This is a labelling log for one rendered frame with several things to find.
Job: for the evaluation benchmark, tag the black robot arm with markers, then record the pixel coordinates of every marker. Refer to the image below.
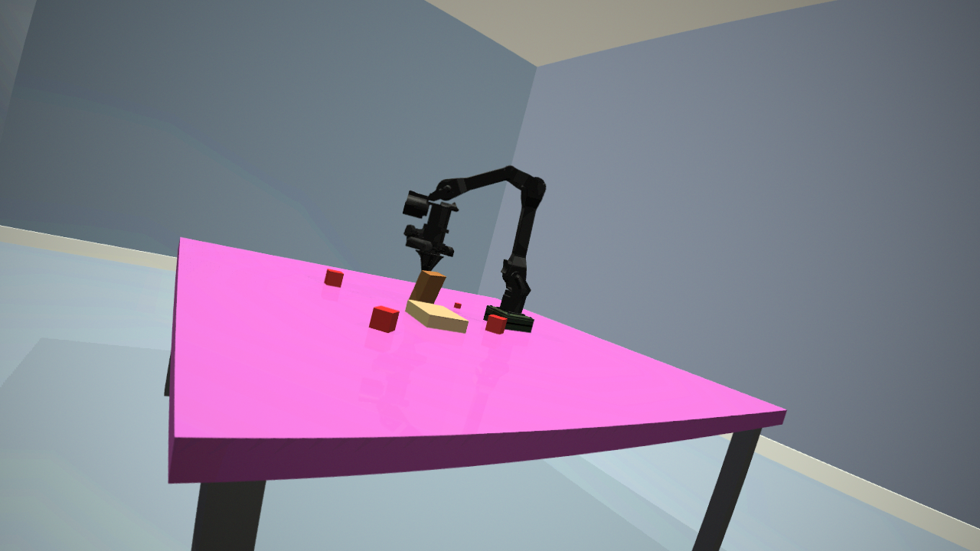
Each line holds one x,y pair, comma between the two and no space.
514,271

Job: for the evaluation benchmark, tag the tan rectangular board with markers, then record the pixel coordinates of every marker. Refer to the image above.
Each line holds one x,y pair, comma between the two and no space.
436,317

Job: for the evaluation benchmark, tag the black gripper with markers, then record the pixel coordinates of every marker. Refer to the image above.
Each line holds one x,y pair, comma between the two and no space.
431,246

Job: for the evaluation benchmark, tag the brown square block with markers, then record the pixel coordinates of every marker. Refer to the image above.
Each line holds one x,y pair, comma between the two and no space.
427,287

